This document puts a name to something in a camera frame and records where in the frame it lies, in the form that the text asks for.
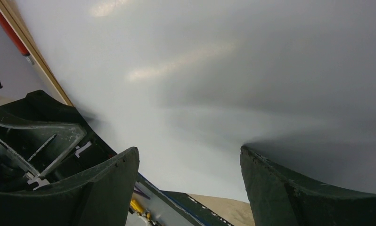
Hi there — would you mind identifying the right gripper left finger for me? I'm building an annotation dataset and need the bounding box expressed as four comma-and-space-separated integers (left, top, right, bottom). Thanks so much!
0, 147, 139, 226

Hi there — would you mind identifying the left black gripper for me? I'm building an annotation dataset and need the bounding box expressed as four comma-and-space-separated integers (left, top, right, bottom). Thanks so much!
0, 90, 116, 182

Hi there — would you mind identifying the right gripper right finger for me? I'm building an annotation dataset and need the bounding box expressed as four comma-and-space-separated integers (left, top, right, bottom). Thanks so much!
240, 146, 376, 226

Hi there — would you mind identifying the light wooden picture frame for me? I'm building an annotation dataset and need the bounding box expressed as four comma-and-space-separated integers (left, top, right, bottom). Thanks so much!
0, 0, 73, 106

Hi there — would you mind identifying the building photo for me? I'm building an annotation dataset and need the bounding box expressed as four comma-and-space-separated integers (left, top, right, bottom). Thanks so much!
15, 0, 376, 202

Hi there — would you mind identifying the red handled adjustable wrench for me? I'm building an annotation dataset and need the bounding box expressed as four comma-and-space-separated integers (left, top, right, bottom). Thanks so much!
0, 12, 35, 65

